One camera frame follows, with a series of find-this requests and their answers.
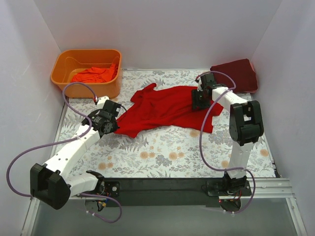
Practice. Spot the orange t shirt in basin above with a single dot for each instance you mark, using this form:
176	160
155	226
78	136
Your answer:
96	75

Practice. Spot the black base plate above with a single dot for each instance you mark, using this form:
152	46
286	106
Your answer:
162	190

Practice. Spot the folded dark maroon t shirt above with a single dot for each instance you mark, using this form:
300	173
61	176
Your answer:
242	73

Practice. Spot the orange plastic basin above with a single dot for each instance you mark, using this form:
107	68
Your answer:
71	62

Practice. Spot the red t shirt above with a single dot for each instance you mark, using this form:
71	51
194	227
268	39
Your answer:
155	108

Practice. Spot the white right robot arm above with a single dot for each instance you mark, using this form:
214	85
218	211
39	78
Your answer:
245	124

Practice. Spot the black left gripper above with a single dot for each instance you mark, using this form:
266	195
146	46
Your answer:
110	126

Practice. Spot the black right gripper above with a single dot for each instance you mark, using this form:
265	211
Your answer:
197	100

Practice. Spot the aluminium frame rail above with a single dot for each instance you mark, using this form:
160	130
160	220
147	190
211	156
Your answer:
272	211

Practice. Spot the folded pink t shirt underneath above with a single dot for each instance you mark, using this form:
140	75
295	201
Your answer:
252	66

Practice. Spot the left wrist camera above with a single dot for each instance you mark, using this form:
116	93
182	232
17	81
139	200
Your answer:
106	104

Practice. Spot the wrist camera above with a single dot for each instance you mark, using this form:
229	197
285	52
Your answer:
205	81
106	104

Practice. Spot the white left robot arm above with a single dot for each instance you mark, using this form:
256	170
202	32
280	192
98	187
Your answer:
51	182

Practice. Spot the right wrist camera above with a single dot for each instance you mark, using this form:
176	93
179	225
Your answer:
205	81

